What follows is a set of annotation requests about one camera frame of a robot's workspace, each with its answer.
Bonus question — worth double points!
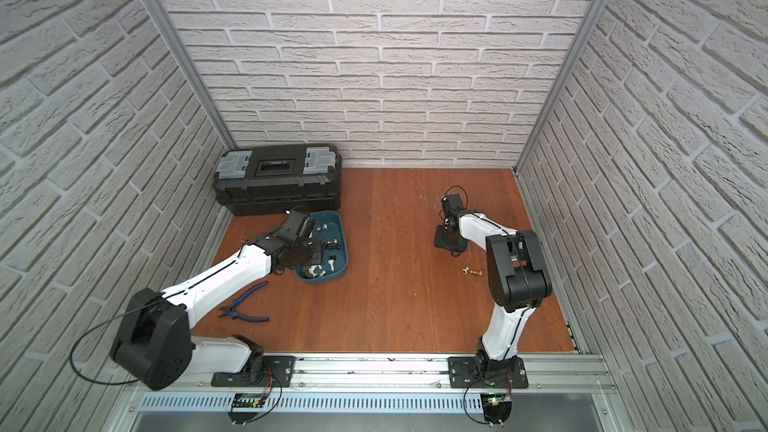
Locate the teal plastic storage bin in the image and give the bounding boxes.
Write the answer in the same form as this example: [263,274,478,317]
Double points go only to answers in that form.
[294,211,349,285]

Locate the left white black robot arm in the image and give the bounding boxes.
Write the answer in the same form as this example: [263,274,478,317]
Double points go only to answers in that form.
[109,210,323,391]

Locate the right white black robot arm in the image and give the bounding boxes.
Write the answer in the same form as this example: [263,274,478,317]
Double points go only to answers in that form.
[434,194,553,380]

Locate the black plastic toolbox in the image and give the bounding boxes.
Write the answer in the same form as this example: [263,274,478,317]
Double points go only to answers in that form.
[213,143,342,216]

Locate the left controller board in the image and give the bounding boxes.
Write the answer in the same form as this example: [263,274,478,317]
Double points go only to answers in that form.
[228,393,271,425]

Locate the controller board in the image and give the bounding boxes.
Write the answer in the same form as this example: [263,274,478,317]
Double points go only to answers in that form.
[480,394,512,426]
[228,393,271,425]

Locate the right controller board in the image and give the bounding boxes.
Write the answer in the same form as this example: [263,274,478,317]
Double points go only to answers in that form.
[480,394,512,426]

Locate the blue handled pliers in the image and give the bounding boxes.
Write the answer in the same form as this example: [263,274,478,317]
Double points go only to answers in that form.
[217,281,271,323]

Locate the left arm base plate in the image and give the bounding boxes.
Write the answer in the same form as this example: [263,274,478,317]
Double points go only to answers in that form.
[211,355,296,388]

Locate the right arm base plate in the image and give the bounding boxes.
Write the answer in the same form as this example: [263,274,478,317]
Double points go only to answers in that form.
[447,355,529,390]

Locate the aluminium frame rail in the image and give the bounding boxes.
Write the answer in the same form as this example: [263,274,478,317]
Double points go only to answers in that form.
[147,352,618,394]

